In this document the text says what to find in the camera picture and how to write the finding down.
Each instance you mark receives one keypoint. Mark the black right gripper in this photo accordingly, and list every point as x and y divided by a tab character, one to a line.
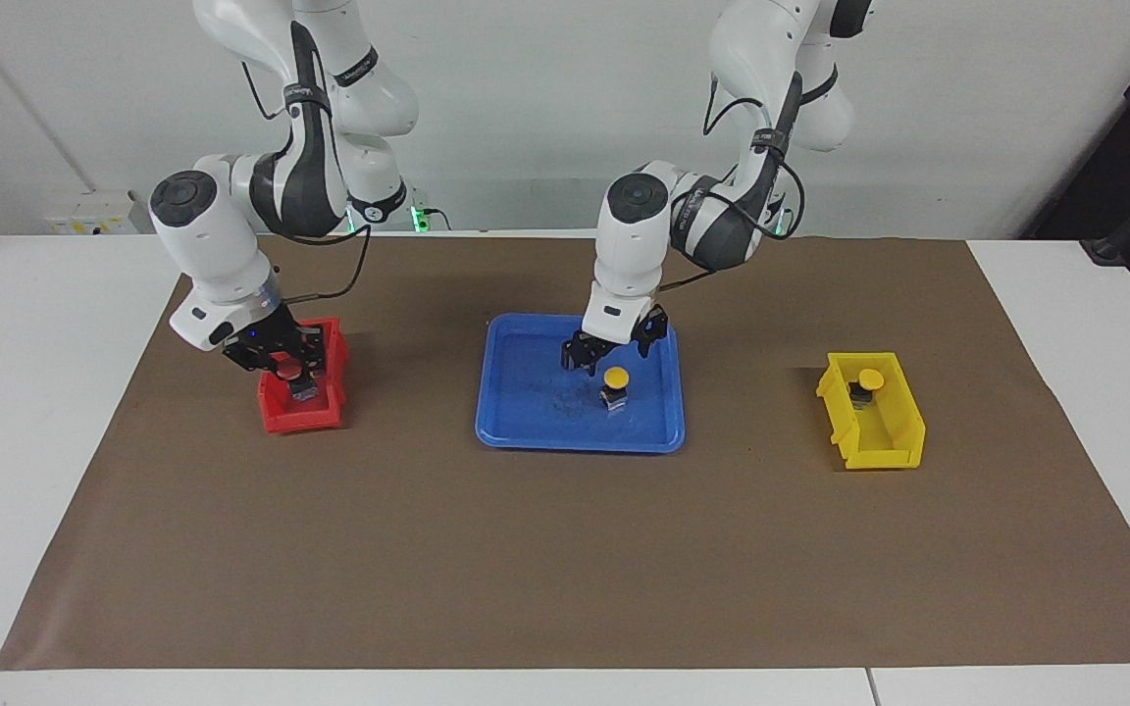
256	343

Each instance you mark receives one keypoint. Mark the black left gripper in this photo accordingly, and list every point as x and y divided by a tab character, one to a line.
614	343

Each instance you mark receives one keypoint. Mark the yellow push button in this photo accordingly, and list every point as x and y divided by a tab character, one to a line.
869	378
615	377

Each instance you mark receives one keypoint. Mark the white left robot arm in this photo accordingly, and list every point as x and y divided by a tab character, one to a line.
629	255

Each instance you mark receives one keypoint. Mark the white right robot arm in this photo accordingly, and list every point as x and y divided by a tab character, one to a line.
212	235

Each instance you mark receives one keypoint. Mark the red plastic bin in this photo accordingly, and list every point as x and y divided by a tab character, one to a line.
315	420

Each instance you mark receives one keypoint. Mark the blue plastic tray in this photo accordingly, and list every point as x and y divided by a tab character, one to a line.
526	412

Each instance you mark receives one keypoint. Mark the green lit base connector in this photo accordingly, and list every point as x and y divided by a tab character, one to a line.
418	217

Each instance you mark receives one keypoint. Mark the brown table mat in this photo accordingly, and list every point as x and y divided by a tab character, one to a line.
428	549

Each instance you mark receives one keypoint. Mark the yellow plastic bin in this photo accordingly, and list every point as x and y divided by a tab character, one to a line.
884	431

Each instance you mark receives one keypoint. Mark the white wall outlet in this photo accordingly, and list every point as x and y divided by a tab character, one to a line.
84	214

